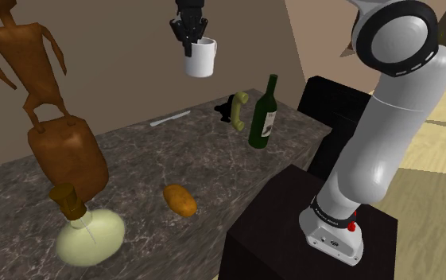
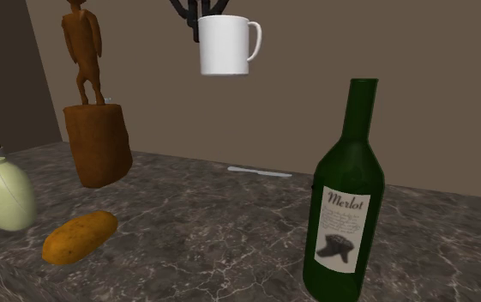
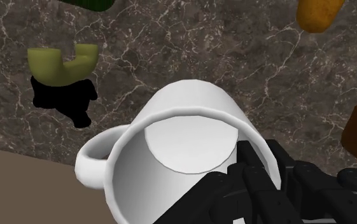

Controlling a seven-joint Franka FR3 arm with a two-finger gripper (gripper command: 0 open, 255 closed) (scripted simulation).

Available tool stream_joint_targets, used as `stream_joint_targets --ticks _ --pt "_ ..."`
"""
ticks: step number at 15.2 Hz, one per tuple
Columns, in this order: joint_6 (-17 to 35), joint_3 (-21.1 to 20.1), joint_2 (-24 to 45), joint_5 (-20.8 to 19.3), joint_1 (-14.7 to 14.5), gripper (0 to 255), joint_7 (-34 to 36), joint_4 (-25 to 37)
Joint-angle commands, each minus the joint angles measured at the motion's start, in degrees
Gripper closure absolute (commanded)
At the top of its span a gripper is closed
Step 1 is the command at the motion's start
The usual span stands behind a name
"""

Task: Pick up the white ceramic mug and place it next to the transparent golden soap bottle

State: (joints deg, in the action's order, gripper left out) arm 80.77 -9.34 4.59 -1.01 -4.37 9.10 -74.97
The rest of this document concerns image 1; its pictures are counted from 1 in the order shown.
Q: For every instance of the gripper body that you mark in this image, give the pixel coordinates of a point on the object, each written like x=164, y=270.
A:
x=190, y=8

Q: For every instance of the black robot stand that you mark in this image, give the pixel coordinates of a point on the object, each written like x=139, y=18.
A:
x=277, y=232

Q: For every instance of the pale round corked flask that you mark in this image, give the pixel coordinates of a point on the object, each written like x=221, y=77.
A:
x=91, y=236

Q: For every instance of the brown wooden figure statue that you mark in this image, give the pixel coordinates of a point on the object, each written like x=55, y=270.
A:
x=65, y=151

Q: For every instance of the black telephone with olive handset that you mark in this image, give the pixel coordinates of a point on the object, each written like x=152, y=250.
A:
x=238, y=112

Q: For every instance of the white mug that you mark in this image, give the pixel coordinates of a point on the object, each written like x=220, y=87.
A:
x=201, y=58

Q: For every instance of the silver knife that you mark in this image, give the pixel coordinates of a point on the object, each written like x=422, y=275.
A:
x=168, y=118

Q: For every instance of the green wine bottle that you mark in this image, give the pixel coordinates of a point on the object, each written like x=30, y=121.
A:
x=261, y=124

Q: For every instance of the brown potato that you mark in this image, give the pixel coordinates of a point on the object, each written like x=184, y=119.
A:
x=180, y=200

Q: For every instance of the black cabinet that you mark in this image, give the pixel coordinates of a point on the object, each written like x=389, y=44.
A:
x=335, y=112

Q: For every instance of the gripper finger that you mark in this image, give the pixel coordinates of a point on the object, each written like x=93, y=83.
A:
x=201, y=28
x=187, y=42

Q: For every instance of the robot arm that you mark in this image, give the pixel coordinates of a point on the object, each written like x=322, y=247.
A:
x=377, y=143

